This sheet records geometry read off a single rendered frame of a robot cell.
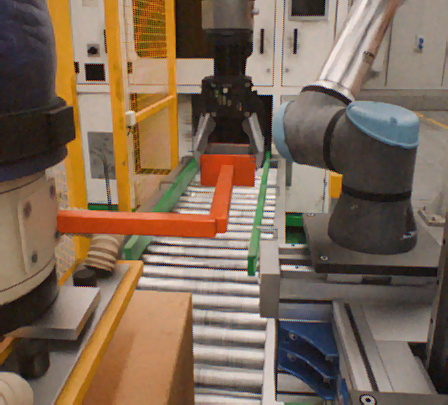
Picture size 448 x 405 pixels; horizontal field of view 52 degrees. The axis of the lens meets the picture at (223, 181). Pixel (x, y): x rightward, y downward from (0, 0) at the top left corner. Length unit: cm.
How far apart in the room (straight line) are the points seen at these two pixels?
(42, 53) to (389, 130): 51
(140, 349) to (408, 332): 40
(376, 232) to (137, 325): 41
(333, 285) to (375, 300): 8
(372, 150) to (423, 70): 941
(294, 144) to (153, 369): 44
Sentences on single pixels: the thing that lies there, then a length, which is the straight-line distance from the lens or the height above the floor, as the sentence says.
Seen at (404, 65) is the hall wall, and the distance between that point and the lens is 1004.
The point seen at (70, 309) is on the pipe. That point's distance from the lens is 53.
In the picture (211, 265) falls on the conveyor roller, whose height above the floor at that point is 53.
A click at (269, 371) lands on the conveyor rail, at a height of 59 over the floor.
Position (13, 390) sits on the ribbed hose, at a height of 111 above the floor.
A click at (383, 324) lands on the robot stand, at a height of 95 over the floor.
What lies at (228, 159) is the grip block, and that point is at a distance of 70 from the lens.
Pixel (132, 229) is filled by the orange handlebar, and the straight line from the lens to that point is 51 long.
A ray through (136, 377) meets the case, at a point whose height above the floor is 94.
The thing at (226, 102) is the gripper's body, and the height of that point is 129.
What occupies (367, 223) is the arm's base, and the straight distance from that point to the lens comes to 79.
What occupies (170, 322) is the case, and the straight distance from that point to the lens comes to 77.
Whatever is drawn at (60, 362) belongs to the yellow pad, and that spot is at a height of 107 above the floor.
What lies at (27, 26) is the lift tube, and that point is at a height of 138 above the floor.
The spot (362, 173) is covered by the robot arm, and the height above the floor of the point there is 117.
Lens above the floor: 137
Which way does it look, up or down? 17 degrees down
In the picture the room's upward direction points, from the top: straight up
